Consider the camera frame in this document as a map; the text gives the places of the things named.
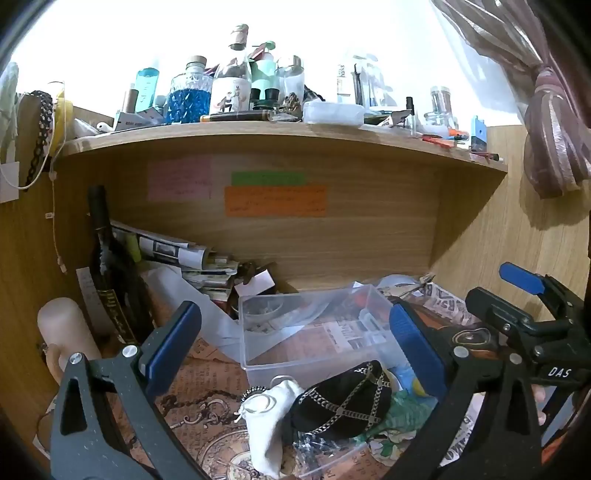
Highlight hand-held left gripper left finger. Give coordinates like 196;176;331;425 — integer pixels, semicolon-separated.
50;301;211;480

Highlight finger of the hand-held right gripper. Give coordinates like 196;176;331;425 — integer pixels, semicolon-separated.
465;287;539;337
500;261;589;309

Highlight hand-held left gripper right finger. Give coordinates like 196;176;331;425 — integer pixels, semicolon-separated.
383;301;550;480

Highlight black pouch with silver chain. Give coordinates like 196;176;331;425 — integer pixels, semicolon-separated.
290;360;393;441

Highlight clear plastic storage box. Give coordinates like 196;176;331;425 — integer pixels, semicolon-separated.
238;284;411;386

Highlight white drawstring pouch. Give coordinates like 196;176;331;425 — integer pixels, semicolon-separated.
239;376;306;480

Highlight person's right hand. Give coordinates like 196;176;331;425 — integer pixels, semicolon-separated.
531;387;548;426

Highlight white plastic sheet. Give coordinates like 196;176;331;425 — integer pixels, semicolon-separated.
140;265;243;366

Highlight newspaper sheet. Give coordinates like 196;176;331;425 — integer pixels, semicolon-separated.
376;274;490;330

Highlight green plastic toy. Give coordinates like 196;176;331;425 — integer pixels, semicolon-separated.
365;388;440;446

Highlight vintage print paper mat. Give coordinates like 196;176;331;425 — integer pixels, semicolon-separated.
46;337;389;480

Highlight dark wine bottle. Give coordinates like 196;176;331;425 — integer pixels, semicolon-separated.
87;185;157;346

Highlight stack of papers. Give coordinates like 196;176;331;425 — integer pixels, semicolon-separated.
110;220;242;305

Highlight white paper card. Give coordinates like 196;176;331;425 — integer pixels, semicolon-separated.
233;270;275;297

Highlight cream pillar candle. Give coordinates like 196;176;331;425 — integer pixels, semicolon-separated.
37;298;101;385

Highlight wooden shelf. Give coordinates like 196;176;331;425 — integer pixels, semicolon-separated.
58;121;509;292

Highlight clear plastic bag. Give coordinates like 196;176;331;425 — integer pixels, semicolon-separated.
292;429;377;479

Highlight small blue box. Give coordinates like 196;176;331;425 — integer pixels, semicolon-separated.
470;115;489;151

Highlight orange pen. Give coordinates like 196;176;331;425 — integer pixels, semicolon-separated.
421;131;468;147

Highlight pink sticky note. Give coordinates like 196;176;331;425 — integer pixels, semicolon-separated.
148;157;212;202

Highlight orange sticky note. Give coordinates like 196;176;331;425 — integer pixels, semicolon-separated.
224;185;328;217

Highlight glass jar with metal lid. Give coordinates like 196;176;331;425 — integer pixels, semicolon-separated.
424;86;459;128

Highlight green sticky note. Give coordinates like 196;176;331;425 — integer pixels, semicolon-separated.
231;172;307;186

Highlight long dark pen case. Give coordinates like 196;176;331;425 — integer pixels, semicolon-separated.
199;110;279;123

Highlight glass bottle with blue beads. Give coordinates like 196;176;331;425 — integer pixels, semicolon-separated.
166;56;214;125

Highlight brown curtain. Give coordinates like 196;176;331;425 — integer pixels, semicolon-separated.
430;0;591;77

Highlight white plastic container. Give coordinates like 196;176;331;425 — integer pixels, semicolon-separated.
302;100;366;126

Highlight black lace band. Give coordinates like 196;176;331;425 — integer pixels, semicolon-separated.
25;90;55;186

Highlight yellow roll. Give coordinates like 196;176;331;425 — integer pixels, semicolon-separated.
50;90;75;155

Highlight light blue bottle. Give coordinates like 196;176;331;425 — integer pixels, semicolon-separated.
137;67;160;114

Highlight clear bottle with cork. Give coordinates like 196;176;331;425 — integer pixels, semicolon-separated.
209;24;253;116

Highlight white tube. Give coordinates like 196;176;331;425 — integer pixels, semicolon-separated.
336;65;352;105

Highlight mint green bottle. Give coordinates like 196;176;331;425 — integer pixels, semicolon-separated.
250;41;282;110

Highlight white cloth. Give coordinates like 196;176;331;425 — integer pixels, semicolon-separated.
0;62;20;162

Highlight clear glass jar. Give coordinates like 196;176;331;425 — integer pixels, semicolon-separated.
277;55;306;100

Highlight white cable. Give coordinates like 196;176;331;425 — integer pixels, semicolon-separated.
0;80;70;275

